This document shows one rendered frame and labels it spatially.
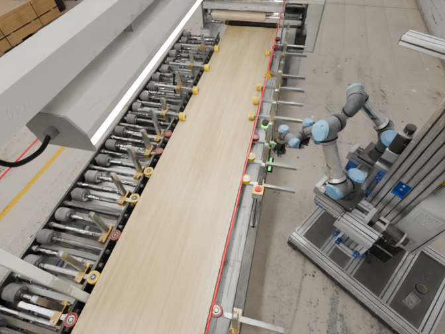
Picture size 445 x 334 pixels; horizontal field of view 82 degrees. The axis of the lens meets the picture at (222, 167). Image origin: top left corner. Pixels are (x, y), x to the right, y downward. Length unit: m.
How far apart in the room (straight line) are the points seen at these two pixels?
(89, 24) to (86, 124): 0.17
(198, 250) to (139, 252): 0.41
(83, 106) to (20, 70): 0.10
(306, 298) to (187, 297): 1.34
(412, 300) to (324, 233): 0.84
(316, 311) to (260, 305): 0.50
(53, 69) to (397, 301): 2.77
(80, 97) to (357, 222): 1.87
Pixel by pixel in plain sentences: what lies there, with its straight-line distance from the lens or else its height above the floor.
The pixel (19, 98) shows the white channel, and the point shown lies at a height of 2.44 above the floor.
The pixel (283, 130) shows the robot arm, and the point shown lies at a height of 1.29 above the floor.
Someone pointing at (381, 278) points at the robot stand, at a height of 0.21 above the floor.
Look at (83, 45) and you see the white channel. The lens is 0.53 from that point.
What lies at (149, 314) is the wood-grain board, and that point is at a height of 0.90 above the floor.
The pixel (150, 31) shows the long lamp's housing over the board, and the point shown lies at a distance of 0.71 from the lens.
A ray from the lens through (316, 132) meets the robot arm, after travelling 1.66.
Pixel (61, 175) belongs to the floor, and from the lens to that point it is 4.00.
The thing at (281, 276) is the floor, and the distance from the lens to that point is 2.78.
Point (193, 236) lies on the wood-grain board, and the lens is 1.91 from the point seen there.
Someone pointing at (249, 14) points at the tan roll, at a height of 1.08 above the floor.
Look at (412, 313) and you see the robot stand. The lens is 2.86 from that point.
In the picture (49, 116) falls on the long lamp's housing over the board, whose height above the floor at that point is 2.38.
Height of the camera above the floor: 2.64
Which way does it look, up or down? 52 degrees down
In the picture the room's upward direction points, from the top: 3 degrees counter-clockwise
